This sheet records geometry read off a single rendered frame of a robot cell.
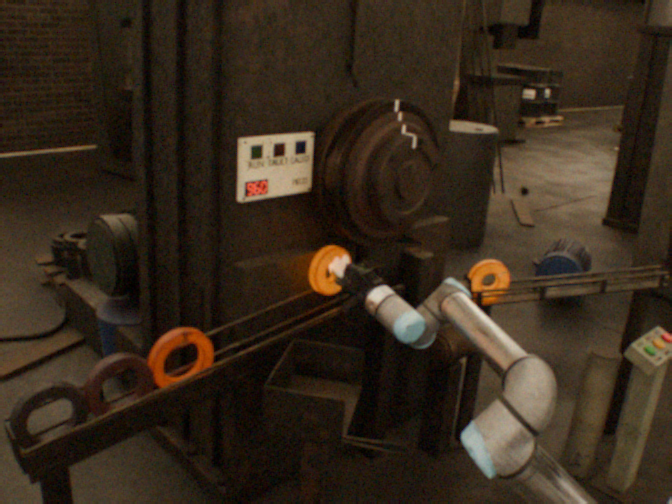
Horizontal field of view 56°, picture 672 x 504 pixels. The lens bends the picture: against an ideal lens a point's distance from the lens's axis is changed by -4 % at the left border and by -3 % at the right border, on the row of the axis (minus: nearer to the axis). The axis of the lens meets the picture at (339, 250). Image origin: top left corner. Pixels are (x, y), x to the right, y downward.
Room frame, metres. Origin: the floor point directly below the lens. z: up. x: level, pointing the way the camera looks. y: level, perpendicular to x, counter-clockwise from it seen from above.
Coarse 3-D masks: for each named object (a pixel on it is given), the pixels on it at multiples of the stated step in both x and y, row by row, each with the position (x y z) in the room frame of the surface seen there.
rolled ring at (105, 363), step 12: (108, 360) 1.38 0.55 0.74; (120, 360) 1.38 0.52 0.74; (132, 360) 1.41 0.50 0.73; (96, 372) 1.35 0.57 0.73; (108, 372) 1.36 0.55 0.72; (144, 372) 1.43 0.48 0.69; (84, 384) 1.35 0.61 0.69; (96, 384) 1.34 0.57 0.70; (144, 384) 1.43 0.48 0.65; (96, 396) 1.34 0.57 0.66; (132, 396) 1.43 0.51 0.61; (96, 408) 1.33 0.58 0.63; (108, 408) 1.36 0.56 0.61
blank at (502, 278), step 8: (480, 264) 2.19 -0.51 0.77; (488, 264) 2.18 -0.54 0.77; (496, 264) 2.19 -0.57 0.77; (472, 272) 2.19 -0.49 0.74; (480, 272) 2.18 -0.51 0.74; (488, 272) 2.18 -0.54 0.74; (496, 272) 2.19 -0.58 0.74; (504, 272) 2.19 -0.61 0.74; (472, 280) 2.18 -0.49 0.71; (480, 280) 2.18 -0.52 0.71; (496, 280) 2.21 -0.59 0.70; (504, 280) 2.19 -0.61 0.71; (472, 288) 2.18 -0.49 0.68; (480, 288) 2.18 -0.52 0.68; (488, 288) 2.20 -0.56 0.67
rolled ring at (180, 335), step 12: (168, 336) 1.50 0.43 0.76; (180, 336) 1.50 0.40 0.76; (192, 336) 1.53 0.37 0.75; (204, 336) 1.55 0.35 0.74; (156, 348) 1.47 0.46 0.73; (168, 348) 1.48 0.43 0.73; (204, 348) 1.55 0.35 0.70; (156, 360) 1.46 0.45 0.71; (204, 360) 1.55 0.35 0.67; (156, 372) 1.46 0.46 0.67; (192, 372) 1.54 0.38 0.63; (156, 384) 1.46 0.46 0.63; (168, 384) 1.48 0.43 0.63; (180, 384) 1.50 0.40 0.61
